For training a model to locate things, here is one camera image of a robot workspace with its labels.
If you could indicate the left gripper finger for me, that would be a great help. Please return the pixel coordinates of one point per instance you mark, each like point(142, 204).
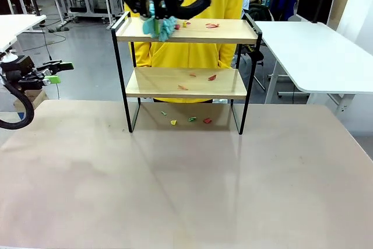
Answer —
point(58, 66)
point(52, 80)

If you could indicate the cardboard box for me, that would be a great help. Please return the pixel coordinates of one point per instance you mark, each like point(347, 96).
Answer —
point(35, 97)

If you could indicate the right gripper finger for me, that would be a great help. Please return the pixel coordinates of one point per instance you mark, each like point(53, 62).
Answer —
point(157, 26)
point(151, 10)

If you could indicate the orange paper scrap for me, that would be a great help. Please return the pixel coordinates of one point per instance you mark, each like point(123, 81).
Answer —
point(182, 87)

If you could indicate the large white desk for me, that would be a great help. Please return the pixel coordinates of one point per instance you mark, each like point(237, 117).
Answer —
point(314, 50)

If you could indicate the black office chair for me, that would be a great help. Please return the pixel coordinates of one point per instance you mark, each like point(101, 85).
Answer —
point(253, 56)

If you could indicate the yellow paper scrap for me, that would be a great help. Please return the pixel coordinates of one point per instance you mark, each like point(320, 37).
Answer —
point(184, 23)
point(173, 122)

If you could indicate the white board panel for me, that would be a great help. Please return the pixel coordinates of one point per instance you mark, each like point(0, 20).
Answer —
point(361, 7)

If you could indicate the black bag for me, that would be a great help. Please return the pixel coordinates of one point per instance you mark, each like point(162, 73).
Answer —
point(259, 13)

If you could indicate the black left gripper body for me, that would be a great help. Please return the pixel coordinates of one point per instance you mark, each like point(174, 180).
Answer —
point(26, 80)

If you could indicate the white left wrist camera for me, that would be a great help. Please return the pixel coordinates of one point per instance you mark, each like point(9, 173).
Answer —
point(8, 56)

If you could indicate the black frame wooden shelf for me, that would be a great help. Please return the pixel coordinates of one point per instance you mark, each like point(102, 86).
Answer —
point(204, 39)

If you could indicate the teal cleaning cloth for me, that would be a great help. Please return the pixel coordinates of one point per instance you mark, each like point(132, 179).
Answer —
point(167, 28)

